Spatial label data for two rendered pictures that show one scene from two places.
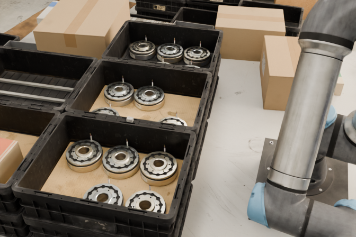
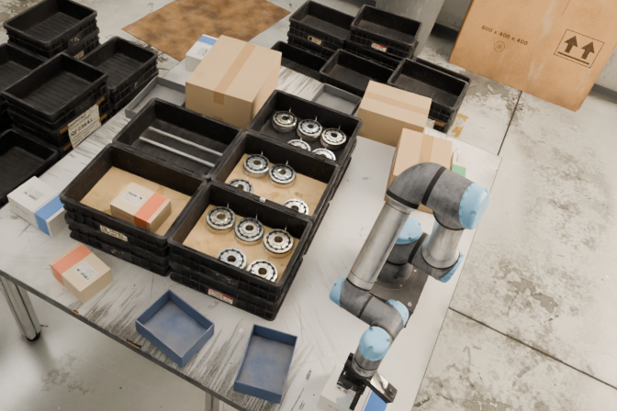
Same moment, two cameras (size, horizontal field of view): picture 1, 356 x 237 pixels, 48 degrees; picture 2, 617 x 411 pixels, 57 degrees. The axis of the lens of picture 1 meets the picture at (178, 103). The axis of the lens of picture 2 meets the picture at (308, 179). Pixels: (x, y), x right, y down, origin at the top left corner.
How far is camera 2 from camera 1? 88 cm
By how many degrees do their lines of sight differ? 8
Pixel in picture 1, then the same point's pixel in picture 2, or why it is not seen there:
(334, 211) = (381, 306)
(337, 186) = (415, 285)
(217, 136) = (335, 218)
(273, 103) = not seen: hidden behind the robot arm
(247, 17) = (393, 102)
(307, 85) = (382, 226)
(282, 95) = not seen: hidden behind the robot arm
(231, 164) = (340, 247)
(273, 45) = (408, 141)
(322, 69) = (394, 217)
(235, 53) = (374, 135)
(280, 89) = not seen: hidden behind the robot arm
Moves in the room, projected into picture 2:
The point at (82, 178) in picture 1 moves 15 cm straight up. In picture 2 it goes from (216, 238) to (218, 211)
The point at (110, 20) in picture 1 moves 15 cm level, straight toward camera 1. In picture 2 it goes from (259, 83) to (258, 105)
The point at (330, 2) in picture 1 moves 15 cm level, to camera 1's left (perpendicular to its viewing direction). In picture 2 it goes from (407, 178) to (352, 166)
